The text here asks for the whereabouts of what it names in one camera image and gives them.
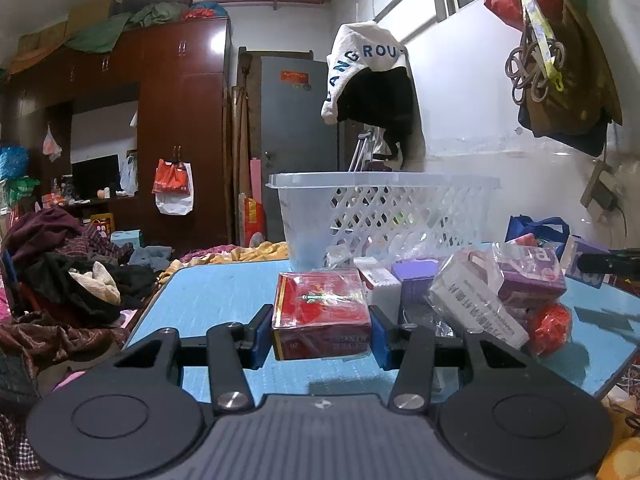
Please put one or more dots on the purple packet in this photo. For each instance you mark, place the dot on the purple packet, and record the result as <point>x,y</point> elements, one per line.
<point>530,275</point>

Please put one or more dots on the green cloth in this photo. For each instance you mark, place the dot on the green cloth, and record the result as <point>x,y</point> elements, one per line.
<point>115,30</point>

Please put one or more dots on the small white box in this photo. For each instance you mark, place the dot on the small white box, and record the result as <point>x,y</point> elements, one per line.
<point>380,280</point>

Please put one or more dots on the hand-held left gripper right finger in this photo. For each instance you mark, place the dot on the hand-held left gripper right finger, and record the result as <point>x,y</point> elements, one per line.
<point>379,340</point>

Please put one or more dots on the brown hanging bag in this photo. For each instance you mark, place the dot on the brown hanging bag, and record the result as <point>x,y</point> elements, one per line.
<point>570,90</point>

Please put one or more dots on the clear plastic basket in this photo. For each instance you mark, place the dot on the clear plastic basket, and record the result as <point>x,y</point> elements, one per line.
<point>310,220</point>

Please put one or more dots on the yellow blanket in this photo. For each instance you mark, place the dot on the yellow blanket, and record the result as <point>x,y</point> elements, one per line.
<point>240,252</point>

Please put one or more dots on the green plastic bag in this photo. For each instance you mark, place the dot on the green plastic bag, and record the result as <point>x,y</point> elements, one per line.
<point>22,190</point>

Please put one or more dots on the pink and white plastic bag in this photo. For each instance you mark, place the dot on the pink and white plastic bag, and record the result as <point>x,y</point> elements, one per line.
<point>51,145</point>

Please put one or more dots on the red ball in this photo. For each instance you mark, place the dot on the red ball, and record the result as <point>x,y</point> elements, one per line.
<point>550,327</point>

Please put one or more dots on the red box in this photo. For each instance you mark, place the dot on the red box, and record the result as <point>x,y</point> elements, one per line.
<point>320,310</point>

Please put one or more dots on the metal crutches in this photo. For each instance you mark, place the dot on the metal crutches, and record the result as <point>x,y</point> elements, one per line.
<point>359,150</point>

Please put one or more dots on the red carton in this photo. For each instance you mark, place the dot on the red carton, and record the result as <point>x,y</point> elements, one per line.
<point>254,220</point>

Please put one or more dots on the orange and white plastic bag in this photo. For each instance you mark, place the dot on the orange and white plastic bag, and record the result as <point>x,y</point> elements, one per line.
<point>172,180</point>

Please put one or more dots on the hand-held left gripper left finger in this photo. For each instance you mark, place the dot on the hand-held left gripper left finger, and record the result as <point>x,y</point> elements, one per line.
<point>262,334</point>

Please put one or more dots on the brown wooden wardrobe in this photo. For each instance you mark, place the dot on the brown wooden wardrobe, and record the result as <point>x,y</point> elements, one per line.
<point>180,110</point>

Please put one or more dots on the pink board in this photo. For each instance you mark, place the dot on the pink board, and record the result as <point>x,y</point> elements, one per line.
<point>255,180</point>

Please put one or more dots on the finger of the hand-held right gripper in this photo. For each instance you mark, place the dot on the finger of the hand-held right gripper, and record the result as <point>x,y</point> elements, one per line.
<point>612,262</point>

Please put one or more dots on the cardboard boxes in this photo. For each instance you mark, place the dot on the cardboard boxes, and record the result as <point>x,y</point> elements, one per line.
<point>60,25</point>

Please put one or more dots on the black monitor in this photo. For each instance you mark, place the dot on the black monitor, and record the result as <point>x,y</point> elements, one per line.
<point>95,175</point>

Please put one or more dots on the purple and white box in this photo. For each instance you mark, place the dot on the purple and white box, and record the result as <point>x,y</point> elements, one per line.
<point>570,251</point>

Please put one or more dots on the blue plastic bag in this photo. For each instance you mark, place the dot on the blue plastic bag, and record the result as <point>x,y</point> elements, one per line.
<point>10,162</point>

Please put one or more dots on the teal box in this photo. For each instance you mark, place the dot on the teal box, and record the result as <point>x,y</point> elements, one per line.
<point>126,238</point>

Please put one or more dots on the grey door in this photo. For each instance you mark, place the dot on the grey door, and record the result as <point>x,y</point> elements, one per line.
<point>295,125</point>

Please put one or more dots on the blue shopping bag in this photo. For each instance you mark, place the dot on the blue shopping bag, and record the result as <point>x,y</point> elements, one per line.
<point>535,227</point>

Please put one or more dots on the white and black jacket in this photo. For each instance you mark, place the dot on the white and black jacket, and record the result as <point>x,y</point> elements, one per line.
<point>365,55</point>

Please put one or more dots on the pile of clothes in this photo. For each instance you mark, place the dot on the pile of clothes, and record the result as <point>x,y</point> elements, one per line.
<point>60,260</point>

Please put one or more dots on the wall power adapter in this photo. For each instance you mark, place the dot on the wall power adapter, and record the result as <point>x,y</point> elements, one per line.
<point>602,190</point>

